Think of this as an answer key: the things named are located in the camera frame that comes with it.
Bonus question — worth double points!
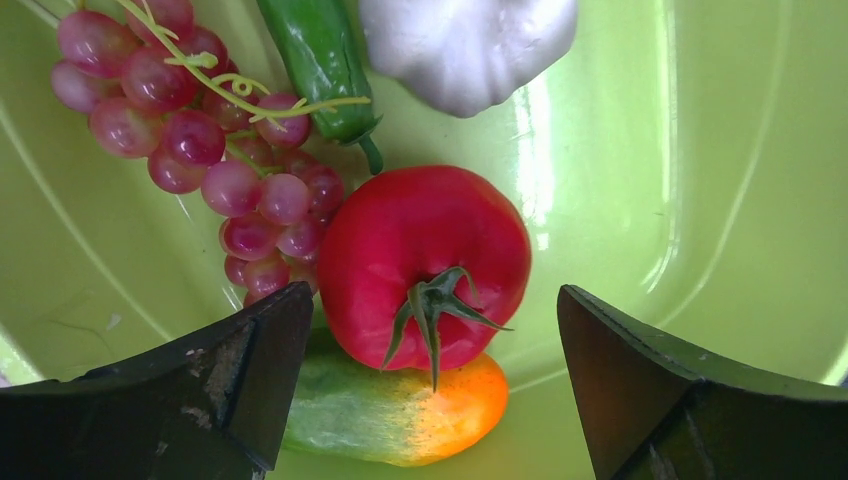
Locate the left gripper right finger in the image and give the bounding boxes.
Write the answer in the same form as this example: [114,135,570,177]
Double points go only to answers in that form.
[557,285,847,479]

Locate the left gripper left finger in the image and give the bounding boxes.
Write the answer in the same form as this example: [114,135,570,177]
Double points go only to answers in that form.
[1,282,313,479]

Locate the green plastic tray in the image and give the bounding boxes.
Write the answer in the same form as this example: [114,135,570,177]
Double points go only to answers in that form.
[1,1,847,479]

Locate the white garlic bulb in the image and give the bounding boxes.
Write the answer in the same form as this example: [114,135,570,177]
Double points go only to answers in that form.
[358,0,578,118]

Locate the red tomato with stem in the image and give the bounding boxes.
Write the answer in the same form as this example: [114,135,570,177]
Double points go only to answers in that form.
[317,165,532,379]

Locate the green orange mango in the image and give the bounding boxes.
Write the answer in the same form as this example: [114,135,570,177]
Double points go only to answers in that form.
[282,329,510,467]

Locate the red grape bunch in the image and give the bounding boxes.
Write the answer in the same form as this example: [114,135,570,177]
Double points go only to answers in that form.
[51,1,344,303]

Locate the green chili pepper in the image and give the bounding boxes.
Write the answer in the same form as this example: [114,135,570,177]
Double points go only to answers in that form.
[257,0,384,175]

